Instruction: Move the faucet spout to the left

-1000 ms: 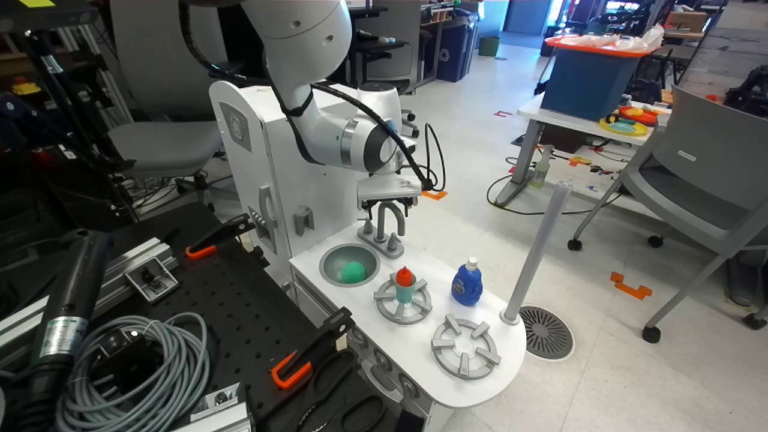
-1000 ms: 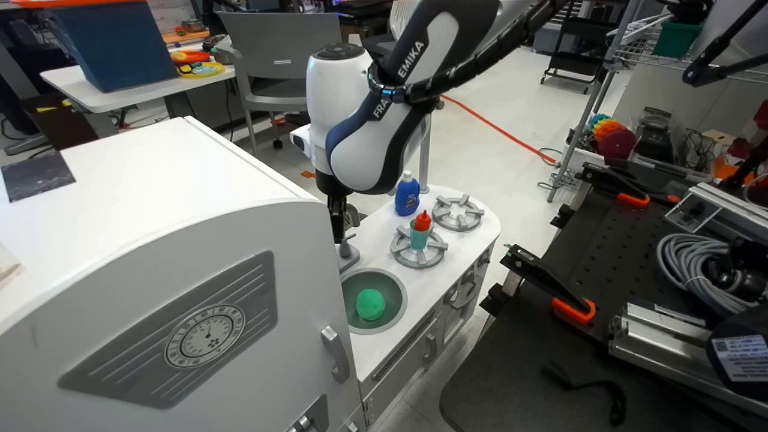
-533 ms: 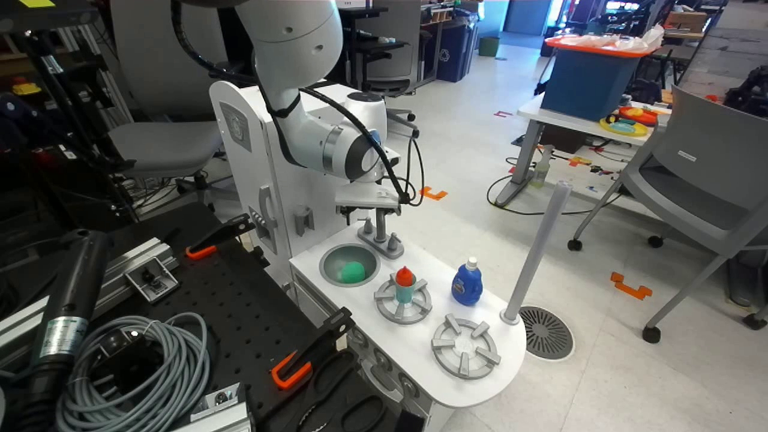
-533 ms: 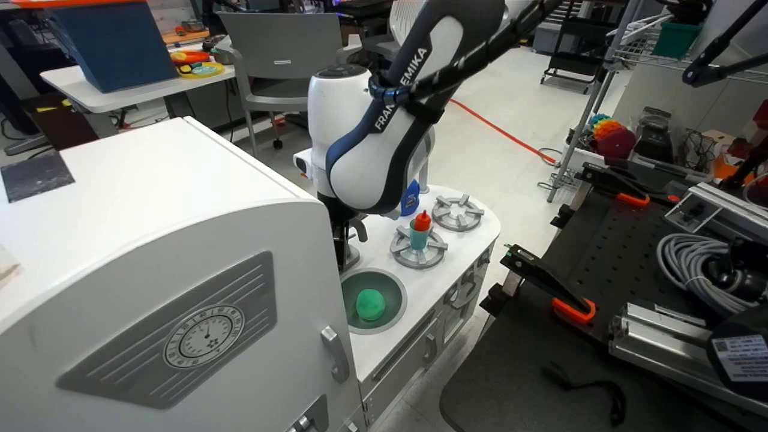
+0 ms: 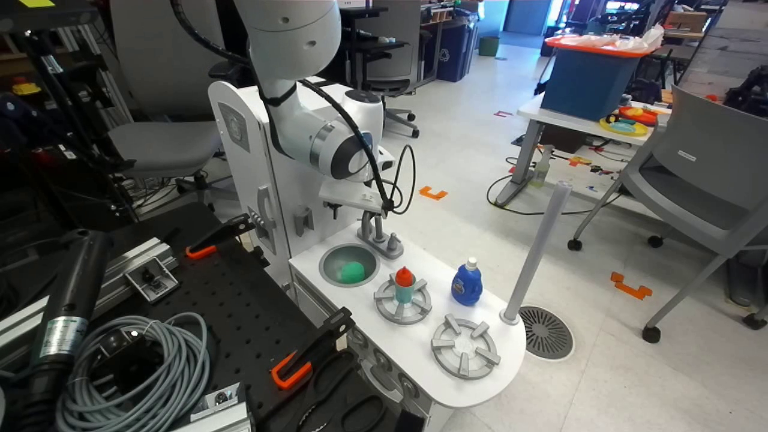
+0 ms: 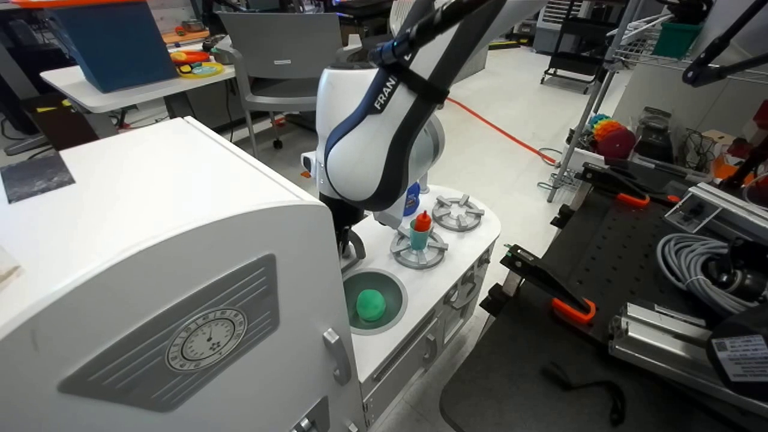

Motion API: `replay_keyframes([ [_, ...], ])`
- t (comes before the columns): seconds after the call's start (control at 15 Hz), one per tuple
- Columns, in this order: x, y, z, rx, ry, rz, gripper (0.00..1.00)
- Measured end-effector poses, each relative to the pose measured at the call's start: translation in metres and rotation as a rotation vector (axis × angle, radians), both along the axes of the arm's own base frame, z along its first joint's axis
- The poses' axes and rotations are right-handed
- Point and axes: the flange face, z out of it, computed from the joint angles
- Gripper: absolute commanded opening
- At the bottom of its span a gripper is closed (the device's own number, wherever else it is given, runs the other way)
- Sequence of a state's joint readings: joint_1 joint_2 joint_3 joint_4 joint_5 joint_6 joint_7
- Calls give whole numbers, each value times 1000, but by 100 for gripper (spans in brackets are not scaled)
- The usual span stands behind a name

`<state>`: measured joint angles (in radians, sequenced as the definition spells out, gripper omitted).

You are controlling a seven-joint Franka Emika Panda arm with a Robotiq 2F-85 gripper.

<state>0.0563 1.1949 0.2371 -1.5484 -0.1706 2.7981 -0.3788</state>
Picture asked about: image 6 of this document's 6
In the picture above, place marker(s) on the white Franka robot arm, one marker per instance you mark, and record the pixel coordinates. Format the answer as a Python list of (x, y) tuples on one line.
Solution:
[(362, 153)]

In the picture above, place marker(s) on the black base with label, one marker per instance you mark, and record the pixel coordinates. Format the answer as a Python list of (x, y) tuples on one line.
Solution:
[(741, 351)]

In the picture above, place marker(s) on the blue box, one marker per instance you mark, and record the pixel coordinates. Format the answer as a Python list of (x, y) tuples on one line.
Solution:
[(111, 44)]

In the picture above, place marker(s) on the green toy sink basin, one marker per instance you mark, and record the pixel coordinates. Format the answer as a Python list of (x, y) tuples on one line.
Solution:
[(391, 308)]

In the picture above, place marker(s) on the rainbow coloured toy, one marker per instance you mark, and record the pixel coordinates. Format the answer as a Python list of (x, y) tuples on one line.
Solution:
[(616, 140)]

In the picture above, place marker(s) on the aluminium extrusion with plate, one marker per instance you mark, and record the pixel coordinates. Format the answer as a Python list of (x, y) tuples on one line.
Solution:
[(721, 210)]

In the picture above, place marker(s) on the metal tripod stand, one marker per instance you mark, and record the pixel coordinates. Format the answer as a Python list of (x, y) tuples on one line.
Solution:
[(581, 129)]

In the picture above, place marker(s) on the black perforated table mat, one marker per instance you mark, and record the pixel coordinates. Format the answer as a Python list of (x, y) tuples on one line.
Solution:
[(513, 386)]

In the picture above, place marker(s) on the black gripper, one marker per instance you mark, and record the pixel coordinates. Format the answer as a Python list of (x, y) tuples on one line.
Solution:
[(345, 210)]

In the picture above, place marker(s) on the green round toy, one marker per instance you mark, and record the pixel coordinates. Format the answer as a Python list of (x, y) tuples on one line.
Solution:
[(371, 306)]

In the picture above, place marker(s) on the dark glass jar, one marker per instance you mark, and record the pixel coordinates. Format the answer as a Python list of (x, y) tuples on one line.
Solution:
[(656, 136)]

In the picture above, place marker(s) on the green bin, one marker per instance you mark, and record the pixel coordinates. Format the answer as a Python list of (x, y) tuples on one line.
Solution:
[(679, 39)]

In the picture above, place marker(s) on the long aluminium extrusion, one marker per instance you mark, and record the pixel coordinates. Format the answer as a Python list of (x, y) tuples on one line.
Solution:
[(673, 348)]

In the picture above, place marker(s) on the teal bottle red cap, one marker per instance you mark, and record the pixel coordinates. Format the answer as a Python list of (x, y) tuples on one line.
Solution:
[(422, 232)]

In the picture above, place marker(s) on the white toy kitchen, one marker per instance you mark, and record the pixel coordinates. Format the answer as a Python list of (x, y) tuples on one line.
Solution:
[(159, 208)]

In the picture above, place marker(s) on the black camera boom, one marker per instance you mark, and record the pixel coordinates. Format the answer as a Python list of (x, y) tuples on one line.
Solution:
[(721, 60)]

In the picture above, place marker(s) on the white table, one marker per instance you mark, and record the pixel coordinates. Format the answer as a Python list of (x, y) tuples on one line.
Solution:
[(111, 92)]

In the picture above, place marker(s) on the black flat panel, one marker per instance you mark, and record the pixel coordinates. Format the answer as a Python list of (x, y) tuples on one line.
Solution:
[(38, 176)]

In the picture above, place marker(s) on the grey toy faucet spout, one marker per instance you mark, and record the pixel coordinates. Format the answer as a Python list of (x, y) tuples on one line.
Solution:
[(355, 244)]

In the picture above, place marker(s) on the grey toy stove burner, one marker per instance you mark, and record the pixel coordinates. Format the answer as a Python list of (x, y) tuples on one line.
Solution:
[(418, 255), (458, 212)]

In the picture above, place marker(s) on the black wheeled cart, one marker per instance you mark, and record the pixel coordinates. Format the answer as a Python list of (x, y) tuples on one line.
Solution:
[(580, 39)]

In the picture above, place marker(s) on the colourful toys pile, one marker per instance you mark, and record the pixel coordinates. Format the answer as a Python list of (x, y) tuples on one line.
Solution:
[(195, 63)]

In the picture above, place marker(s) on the grey office chair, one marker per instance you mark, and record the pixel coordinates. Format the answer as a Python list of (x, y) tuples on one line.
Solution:
[(280, 57)]

